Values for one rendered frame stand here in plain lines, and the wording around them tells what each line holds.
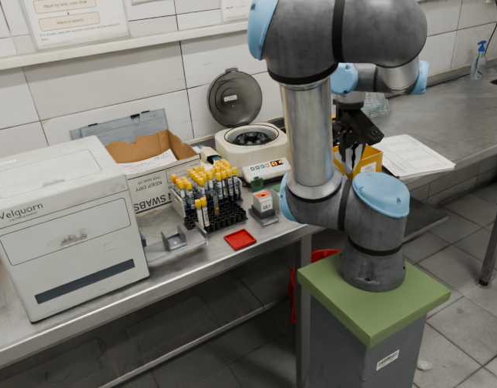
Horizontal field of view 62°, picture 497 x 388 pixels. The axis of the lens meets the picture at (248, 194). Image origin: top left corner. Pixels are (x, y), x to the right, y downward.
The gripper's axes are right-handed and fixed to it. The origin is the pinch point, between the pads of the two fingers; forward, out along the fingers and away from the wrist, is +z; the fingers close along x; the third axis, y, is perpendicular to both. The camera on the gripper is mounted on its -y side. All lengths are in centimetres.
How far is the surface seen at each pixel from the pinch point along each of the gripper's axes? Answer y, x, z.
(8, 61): 64, 75, -33
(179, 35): 65, 22, -33
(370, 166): 7.4, -15.2, 6.3
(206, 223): 13.4, 41.1, 9.4
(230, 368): 32, 32, 100
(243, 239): 4.8, 34.2, 12.6
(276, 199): 12.4, 18.0, 9.3
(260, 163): 32.6, 11.0, 7.0
